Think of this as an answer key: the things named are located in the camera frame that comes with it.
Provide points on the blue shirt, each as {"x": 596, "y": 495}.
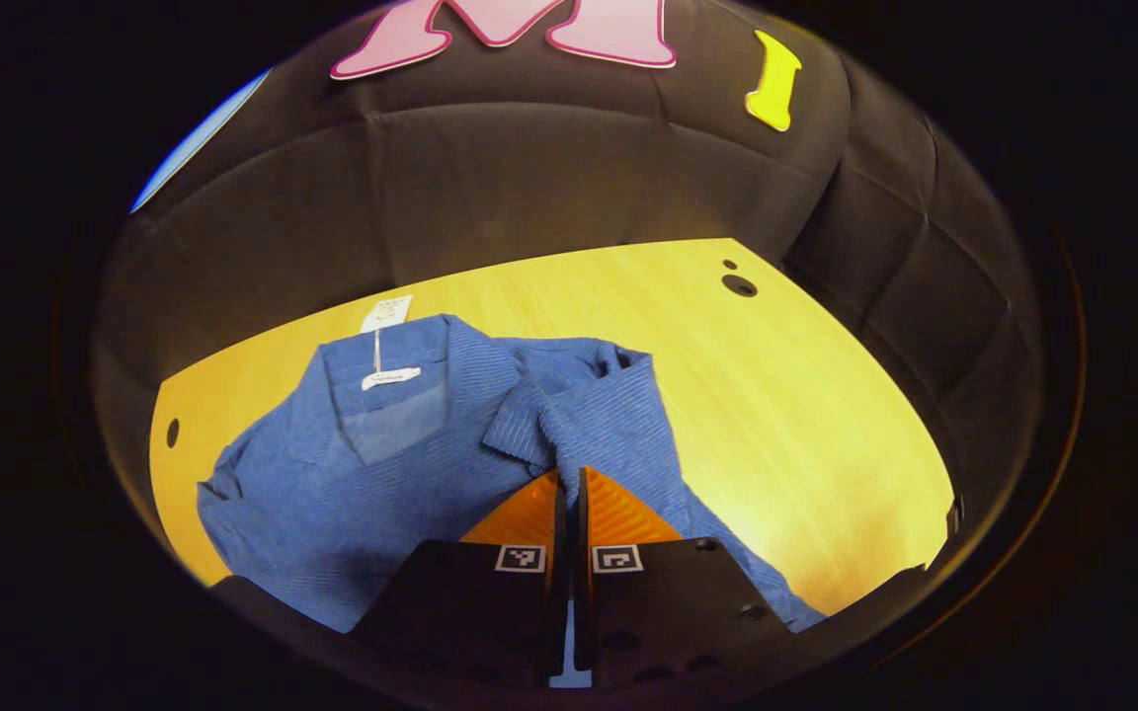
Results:
{"x": 411, "y": 464}

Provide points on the black backdrop cloth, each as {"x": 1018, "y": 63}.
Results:
{"x": 529, "y": 168}

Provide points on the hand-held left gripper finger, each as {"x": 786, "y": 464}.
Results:
{"x": 581, "y": 592}
{"x": 559, "y": 592}

